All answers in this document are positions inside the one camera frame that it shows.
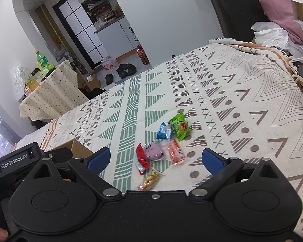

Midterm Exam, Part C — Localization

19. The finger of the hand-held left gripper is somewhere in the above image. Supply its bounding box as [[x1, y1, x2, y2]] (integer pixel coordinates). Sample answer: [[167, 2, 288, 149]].
[[44, 149, 74, 160]]

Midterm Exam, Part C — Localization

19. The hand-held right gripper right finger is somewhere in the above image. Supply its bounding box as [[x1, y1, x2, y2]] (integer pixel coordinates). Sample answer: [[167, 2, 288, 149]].
[[189, 148, 283, 197]]

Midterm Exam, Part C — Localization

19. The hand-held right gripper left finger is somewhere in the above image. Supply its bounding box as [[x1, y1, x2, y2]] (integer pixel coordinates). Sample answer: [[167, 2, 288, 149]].
[[28, 147, 123, 199]]

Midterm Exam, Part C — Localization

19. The cardboard box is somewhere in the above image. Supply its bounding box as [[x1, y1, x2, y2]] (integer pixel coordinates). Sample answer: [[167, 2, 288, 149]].
[[42, 139, 94, 160]]

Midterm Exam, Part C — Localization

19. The orange snack packet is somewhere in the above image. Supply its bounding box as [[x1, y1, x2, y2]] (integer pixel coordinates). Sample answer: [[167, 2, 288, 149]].
[[167, 139, 187, 165]]

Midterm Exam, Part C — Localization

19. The red stick snack packet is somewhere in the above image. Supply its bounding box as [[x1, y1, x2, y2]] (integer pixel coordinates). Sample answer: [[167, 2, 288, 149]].
[[136, 143, 150, 175]]

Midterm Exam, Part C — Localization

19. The green snack packet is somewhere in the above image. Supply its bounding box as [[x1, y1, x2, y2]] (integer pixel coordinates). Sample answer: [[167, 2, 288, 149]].
[[168, 112, 191, 142]]

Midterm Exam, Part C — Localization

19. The clear cartoon biscuit packet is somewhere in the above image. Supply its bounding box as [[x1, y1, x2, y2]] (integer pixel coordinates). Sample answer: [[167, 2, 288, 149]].
[[138, 170, 165, 191]]

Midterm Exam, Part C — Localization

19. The purple pastry packet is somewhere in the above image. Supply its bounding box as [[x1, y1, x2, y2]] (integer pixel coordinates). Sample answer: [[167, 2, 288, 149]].
[[144, 139, 166, 161]]

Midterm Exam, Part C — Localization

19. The blue candy packet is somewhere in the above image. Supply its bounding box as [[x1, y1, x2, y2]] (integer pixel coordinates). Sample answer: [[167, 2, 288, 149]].
[[157, 122, 173, 141]]

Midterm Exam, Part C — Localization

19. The white bedsheet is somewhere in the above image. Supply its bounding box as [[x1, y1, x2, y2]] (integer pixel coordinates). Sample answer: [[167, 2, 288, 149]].
[[15, 126, 53, 152]]

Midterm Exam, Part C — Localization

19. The window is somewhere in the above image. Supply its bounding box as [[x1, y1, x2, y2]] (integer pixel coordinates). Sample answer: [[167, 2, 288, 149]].
[[0, 103, 21, 157]]

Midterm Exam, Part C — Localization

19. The table with dotted cloth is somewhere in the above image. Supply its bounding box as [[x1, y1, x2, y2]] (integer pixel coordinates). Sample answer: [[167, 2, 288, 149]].
[[19, 60, 89, 121]]

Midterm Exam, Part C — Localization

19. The small cardboard carton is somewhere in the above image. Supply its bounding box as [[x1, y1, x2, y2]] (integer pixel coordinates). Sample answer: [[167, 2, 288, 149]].
[[84, 74, 101, 90]]

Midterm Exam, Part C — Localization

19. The yellow oil bottle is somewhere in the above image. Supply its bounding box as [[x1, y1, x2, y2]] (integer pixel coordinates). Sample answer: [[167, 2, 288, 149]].
[[20, 66, 38, 91]]

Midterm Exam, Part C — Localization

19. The green tissue pack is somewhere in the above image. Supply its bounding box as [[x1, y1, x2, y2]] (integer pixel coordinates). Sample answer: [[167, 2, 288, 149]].
[[40, 64, 55, 77]]

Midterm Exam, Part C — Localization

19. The bubble wrap sheet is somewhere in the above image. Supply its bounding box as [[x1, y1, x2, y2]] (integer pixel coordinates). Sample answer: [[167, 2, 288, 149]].
[[11, 66, 24, 94]]

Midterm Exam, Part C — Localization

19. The pink water bottle pack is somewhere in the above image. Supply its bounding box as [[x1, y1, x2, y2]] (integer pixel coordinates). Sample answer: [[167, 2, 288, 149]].
[[102, 57, 118, 70]]

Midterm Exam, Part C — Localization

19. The green soda bottle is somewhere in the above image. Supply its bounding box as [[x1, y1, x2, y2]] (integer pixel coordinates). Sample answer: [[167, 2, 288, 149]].
[[35, 50, 49, 68]]

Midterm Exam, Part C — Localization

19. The white kitchen cabinet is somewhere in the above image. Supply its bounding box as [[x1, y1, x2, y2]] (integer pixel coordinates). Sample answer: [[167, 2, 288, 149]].
[[94, 15, 139, 61]]

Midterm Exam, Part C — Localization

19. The black grid sliding door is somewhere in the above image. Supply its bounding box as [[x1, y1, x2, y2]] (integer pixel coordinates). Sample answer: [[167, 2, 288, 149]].
[[53, 0, 109, 67]]

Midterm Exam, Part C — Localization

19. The pink pillow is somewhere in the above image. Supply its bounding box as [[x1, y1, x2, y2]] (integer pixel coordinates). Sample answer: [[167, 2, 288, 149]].
[[259, 0, 303, 44]]

